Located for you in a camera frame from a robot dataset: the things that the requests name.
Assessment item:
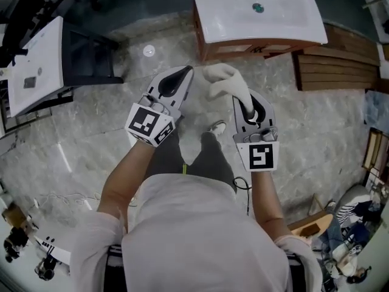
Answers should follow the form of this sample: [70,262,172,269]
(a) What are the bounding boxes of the person's right forearm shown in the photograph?
[250,170,294,243]

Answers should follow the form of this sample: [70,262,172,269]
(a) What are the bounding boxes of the white cloth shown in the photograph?
[202,63,256,117]

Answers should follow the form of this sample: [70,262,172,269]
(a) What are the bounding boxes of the person's left forearm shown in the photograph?
[97,140,156,221]

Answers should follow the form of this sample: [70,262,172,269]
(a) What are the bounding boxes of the black shoulder strap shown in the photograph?
[106,245,124,292]
[287,252,306,292]

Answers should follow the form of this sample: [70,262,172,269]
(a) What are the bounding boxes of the stack of wooden planks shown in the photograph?
[293,23,380,91]

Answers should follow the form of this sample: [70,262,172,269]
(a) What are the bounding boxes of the wooden cabinet door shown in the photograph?
[209,43,258,60]
[258,42,303,57]

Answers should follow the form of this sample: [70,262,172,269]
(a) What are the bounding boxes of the person's grey trousers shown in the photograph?
[144,131,238,194]

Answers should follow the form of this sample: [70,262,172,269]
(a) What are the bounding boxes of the wooden framed shelf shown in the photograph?
[361,128,389,170]

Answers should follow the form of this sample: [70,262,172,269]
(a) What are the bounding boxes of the person's white shoe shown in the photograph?
[207,120,227,137]

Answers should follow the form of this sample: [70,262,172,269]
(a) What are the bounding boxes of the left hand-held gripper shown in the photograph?
[124,66,195,148]

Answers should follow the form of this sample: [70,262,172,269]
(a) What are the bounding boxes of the blue marbled panel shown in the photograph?
[363,89,389,127]

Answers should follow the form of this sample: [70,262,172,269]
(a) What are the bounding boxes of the black cable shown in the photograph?
[233,176,253,216]

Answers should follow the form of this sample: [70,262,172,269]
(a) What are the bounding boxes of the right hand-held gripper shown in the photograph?
[232,88,280,173]

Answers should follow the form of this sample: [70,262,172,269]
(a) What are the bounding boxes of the round wooden table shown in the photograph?
[287,193,335,240]

